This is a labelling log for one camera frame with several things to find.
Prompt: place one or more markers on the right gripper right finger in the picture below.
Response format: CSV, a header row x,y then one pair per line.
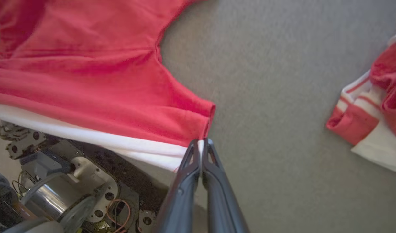
x,y
220,200

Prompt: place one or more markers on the large grey sofa seat cushion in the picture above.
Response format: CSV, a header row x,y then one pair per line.
x,y
282,113

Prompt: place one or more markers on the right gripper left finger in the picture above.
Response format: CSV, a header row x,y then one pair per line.
x,y
181,200

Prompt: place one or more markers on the robot waist mechanism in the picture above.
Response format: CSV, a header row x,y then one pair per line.
x,y
71,187

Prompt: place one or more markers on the red basketball jersey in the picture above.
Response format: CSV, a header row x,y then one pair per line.
x,y
379,113

